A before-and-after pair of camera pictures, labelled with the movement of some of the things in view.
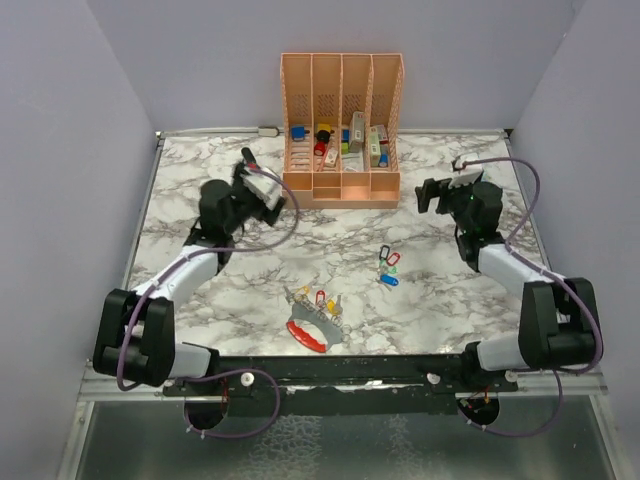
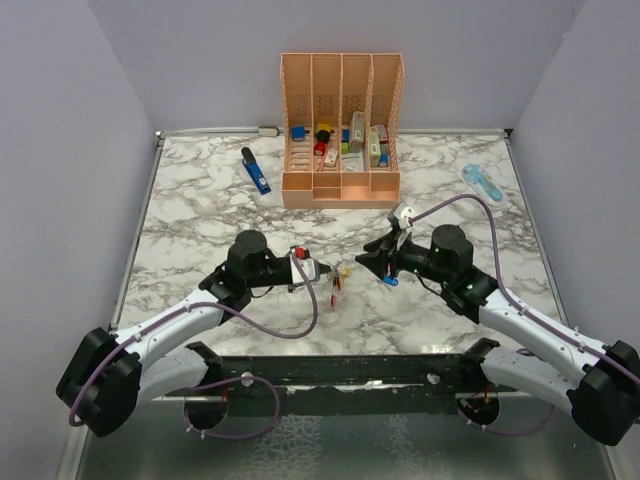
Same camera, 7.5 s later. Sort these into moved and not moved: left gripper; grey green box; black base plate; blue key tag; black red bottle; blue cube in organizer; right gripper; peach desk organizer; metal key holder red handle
Moved: right gripper; left gripper; metal key holder red handle
Not moved: grey green box; peach desk organizer; blue cube in organizer; black red bottle; blue key tag; black base plate
